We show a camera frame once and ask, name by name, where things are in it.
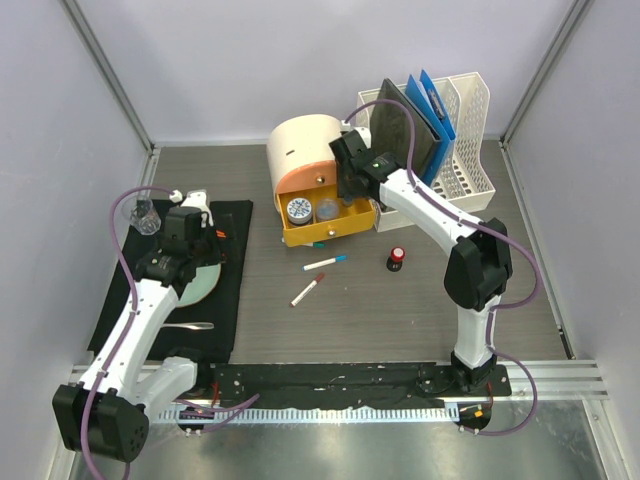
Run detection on clear jar with lid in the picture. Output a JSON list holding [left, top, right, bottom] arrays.
[[315, 198, 340, 222]]

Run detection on cream round drawer cabinet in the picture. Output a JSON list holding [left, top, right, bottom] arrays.
[[266, 114, 375, 247]]

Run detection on blue white round tin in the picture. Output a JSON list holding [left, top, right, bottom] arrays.
[[286, 197, 314, 226]]

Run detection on red black stamp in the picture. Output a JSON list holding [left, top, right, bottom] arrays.
[[386, 246, 406, 272]]

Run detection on blue plastic folder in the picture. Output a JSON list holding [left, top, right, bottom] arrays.
[[405, 70, 456, 186]]

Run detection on cream perforated file organizer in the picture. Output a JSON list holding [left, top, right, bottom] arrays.
[[354, 72, 495, 232]]

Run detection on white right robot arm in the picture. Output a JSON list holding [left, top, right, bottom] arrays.
[[329, 130, 513, 395]]

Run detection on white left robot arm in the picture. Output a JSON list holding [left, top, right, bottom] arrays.
[[52, 201, 226, 463]]

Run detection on pale green plate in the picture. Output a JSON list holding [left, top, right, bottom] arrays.
[[176, 264, 222, 308]]

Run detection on clear glass cup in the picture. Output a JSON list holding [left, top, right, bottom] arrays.
[[121, 195, 161, 236]]

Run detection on metal spoon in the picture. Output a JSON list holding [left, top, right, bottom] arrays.
[[162, 322, 215, 331]]

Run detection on black cloth mat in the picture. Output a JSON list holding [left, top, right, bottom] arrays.
[[88, 200, 254, 363]]

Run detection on white marker green cap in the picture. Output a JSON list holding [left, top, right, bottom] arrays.
[[303, 242, 325, 249]]

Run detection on white marker blue cap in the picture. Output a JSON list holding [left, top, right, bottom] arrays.
[[301, 255, 348, 272]]

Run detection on white marker red cap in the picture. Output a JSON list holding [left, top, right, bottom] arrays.
[[289, 272, 325, 308]]

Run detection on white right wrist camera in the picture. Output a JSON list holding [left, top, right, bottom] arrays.
[[340, 120, 372, 148]]

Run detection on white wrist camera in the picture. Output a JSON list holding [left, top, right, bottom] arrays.
[[340, 120, 372, 148], [169, 189, 214, 227]]

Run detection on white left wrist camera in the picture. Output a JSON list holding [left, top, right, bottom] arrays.
[[169, 189, 214, 227]]

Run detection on black mounting rail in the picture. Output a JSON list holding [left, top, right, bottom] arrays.
[[209, 362, 512, 410]]

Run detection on white slotted cable duct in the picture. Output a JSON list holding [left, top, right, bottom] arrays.
[[155, 403, 459, 425]]

